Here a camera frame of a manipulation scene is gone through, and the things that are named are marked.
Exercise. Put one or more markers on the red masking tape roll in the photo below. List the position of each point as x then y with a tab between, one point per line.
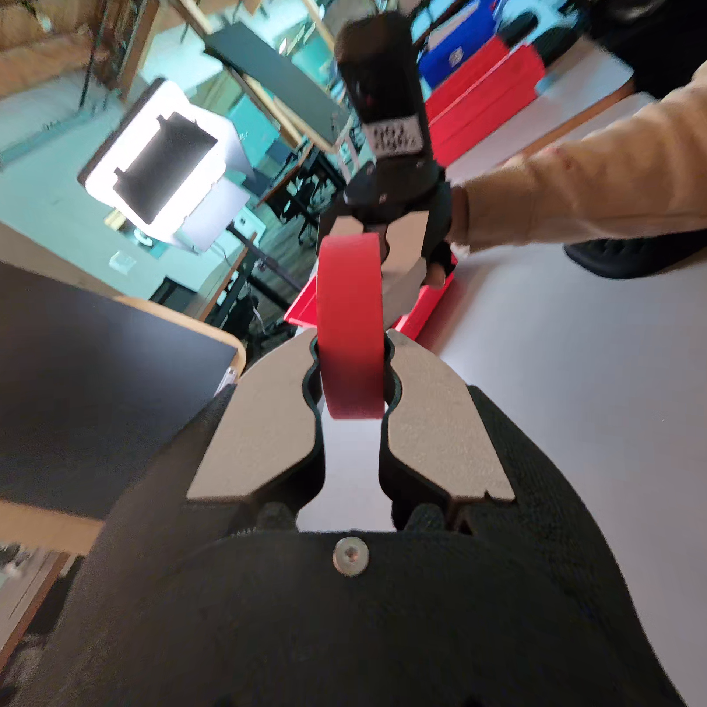
351	331

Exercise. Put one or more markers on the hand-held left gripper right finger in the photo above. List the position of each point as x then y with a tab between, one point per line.
442	436

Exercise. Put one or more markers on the person's right forearm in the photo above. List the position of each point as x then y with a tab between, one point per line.
580	193

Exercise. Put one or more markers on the blue plastic box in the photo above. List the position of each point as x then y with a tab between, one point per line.
458	38

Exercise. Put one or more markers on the black light stand pole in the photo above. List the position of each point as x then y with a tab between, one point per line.
265	257

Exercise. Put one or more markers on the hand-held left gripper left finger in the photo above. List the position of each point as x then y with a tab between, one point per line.
259	436

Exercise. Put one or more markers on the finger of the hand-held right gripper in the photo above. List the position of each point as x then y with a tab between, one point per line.
408	259
345	227

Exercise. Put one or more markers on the wooden desk with black legs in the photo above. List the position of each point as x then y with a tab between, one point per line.
226	281
287	171

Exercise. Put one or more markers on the studio light panel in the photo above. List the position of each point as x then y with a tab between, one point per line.
105	165

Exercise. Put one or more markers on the red plastic bin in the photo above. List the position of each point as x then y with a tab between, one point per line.
425	309
486	99

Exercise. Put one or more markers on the person's right hand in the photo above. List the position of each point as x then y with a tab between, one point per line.
437	275

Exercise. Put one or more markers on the black office chair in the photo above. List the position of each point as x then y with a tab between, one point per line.
635	257
301	199

